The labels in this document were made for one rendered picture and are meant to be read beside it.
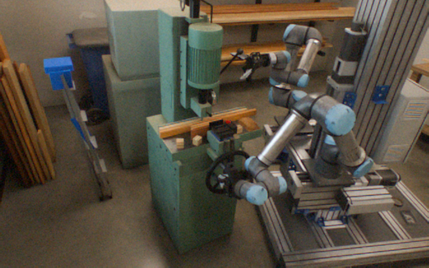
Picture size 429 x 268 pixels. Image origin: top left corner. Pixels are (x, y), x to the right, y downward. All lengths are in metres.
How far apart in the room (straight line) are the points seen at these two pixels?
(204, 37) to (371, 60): 0.84
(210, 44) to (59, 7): 2.50
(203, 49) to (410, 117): 1.21
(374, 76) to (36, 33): 3.27
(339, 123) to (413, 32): 0.71
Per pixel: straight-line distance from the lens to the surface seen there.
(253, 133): 1.88
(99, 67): 3.38
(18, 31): 3.89
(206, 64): 1.59
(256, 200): 1.26
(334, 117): 1.26
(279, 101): 2.08
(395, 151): 2.13
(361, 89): 1.79
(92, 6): 3.81
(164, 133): 1.75
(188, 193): 1.89
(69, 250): 2.48
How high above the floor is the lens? 1.91
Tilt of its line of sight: 32 degrees down
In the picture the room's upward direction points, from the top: 4 degrees clockwise
